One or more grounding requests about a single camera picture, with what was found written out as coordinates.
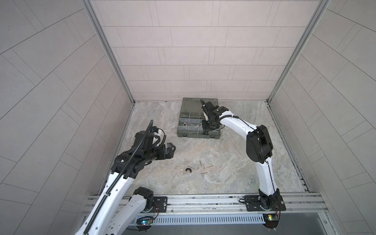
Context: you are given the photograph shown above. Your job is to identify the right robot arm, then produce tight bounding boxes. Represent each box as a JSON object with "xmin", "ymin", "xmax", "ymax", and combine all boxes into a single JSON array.
[{"xmin": 200, "ymin": 99, "xmax": 286, "ymax": 211}]

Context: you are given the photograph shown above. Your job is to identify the small electronics board right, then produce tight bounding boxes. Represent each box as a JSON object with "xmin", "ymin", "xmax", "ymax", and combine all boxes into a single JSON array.
[{"xmin": 263, "ymin": 214, "xmax": 280, "ymax": 230}]

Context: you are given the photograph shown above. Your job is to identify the small electronics board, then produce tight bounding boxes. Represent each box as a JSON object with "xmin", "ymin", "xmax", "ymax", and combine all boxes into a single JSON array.
[
  {"xmin": 136, "ymin": 216, "xmax": 154, "ymax": 229},
  {"xmin": 263, "ymin": 214, "xmax": 280, "ymax": 230}
]

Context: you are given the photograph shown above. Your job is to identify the small electronics board left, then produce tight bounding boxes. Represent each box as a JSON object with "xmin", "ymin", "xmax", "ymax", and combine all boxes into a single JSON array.
[{"xmin": 136, "ymin": 216, "xmax": 154, "ymax": 229}]

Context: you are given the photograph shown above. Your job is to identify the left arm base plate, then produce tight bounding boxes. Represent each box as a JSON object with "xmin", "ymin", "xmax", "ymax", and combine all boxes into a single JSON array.
[{"xmin": 142, "ymin": 196, "xmax": 168, "ymax": 213}]

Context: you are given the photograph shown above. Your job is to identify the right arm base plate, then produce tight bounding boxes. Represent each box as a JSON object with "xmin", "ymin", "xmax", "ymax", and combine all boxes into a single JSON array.
[{"xmin": 240, "ymin": 194, "xmax": 286, "ymax": 212}]

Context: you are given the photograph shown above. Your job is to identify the white ventilation grille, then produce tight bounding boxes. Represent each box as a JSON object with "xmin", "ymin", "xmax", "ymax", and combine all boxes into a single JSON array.
[{"xmin": 151, "ymin": 214, "xmax": 265, "ymax": 226}]

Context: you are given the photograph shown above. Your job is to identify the aluminium corner profile left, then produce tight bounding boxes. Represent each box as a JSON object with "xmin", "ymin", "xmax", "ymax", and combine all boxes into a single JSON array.
[{"xmin": 82, "ymin": 0, "xmax": 136, "ymax": 105}]

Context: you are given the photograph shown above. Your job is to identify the aluminium corner profile right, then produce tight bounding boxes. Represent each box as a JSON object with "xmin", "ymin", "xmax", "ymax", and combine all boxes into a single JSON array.
[{"xmin": 267, "ymin": 0, "xmax": 331, "ymax": 104}]

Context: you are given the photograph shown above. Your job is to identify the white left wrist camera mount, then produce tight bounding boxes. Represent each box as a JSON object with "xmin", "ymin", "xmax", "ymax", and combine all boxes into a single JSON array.
[{"xmin": 154, "ymin": 127, "xmax": 165, "ymax": 139}]

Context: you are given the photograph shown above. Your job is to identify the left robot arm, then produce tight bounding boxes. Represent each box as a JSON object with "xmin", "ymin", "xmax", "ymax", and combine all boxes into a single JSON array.
[{"xmin": 76, "ymin": 126, "xmax": 176, "ymax": 235}]

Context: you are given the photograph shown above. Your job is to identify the black corrugated cable left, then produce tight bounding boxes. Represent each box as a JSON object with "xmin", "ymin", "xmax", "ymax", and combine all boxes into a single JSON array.
[{"xmin": 83, "ymin": 119, "xmax": 154, "ymax": 235}]

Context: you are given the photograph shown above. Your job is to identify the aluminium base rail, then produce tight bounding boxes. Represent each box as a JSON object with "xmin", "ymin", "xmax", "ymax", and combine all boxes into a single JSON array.
[{"xmin": 82, "ymin": 192, "xmax": 328, "ymax": 217}]

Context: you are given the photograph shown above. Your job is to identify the green plastic organizer box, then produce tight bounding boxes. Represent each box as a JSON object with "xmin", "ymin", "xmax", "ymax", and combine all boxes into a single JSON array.
[{"xmin": 177, "ymin": 98, "xmax": 221, "ymax": 139}]

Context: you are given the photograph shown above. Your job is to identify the aluminium corner profile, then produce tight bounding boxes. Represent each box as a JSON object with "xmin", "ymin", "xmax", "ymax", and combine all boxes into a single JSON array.
[
  {"xmin": 267, "ymin": 0, "xmax": 331, "ymax": 104},
  {"xmin": 82, "ymin": 0, "xmax": 136, "ymax": 105}
]

